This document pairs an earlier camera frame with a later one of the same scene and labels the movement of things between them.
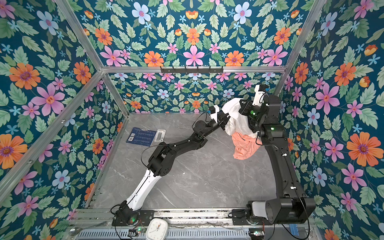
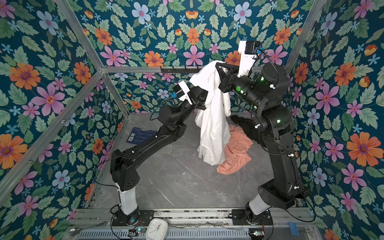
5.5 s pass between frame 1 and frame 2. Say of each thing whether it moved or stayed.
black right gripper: moved
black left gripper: moved
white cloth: moved
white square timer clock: stayed
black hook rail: stayed
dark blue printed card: stayed
